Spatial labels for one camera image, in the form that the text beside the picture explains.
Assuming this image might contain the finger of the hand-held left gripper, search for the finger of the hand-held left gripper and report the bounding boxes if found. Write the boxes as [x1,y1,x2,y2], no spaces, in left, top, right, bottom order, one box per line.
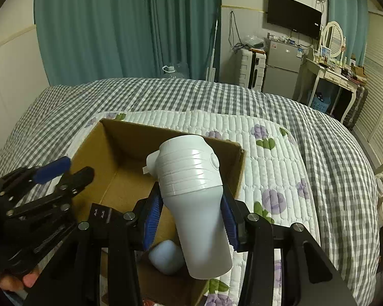
[6,166,95,219]
[0,156,71,200]

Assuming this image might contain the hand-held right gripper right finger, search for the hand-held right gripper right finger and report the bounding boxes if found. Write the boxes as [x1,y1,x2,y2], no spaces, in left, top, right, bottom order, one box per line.
[220,193,358,306]

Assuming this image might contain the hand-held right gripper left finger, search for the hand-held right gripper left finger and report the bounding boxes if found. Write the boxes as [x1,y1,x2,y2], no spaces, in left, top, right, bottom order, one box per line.
[27,186,163,306]

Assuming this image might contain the small pale rounded case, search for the small pale rounded case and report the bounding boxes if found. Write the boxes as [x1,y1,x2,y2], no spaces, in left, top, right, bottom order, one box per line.
[148,240,186,275]

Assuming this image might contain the brown cardboard box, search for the brown cardboard box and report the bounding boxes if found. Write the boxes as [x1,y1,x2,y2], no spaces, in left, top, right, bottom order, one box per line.
[71,119,246,306]

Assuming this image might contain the white plastic bottle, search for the white plastic bottle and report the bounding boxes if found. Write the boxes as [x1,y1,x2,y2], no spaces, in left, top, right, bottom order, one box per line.
[146,135,233,279]

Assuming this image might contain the person's left hand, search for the person's left hand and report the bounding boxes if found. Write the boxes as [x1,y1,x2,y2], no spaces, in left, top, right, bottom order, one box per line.
[0,268,40,292]

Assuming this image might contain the white quilted floral mat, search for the white quilted floral mat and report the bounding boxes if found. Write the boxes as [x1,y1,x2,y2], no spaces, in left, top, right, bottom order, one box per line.
[85,110,311,306]

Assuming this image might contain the grey checked bed cover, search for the grey checked bed cover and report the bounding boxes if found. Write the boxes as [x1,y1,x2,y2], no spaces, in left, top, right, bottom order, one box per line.
[0,77,381,306]

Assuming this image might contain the blue plastic basket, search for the blue plastic basket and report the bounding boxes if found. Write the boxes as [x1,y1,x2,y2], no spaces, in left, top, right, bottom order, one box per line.
[314,92,332,113]

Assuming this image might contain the dark green curtain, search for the dark green curtain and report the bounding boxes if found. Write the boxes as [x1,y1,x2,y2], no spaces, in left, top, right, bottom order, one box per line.
[34,0,222,86]

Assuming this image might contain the white ribbed suitcase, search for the white ribbed suitcase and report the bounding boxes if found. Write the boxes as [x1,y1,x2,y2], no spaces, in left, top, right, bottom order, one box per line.
[234,48,268,92]

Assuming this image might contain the grey small fridge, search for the grey small fridge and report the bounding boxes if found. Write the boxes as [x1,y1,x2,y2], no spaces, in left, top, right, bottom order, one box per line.
[262,36,304,101]

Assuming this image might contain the white upright pole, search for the white upright pole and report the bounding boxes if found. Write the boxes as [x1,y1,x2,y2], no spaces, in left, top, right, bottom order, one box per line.
[206,17,218,82]

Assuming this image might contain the dark checked suitcase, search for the dark checked suitcase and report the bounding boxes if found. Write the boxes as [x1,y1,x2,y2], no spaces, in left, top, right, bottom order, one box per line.
[343,84,369,131]

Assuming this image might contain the white dressing table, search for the white dressing table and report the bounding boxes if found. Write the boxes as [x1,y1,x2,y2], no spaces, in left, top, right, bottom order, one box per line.
[296,57,368,125]

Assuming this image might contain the white louvered wardrobe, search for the white louvered wardrobe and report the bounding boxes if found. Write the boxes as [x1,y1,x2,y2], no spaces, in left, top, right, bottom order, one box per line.
[353,12,383,174]

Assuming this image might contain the oval vanity mirror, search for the oval vanity mirror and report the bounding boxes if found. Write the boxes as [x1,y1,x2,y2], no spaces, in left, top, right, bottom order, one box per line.
[319,21,345,60]

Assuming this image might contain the light green curtain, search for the light green curtain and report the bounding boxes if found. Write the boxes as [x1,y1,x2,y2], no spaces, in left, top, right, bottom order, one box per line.
[326,0,369,64]

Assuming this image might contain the dark wall cables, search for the dark wall cables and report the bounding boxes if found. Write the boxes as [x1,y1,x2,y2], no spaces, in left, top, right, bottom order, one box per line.
[229,10,245,52]

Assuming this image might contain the black wall television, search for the black wall television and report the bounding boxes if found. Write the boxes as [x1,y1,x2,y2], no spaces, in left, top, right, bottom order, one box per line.
[267,0,322,41]

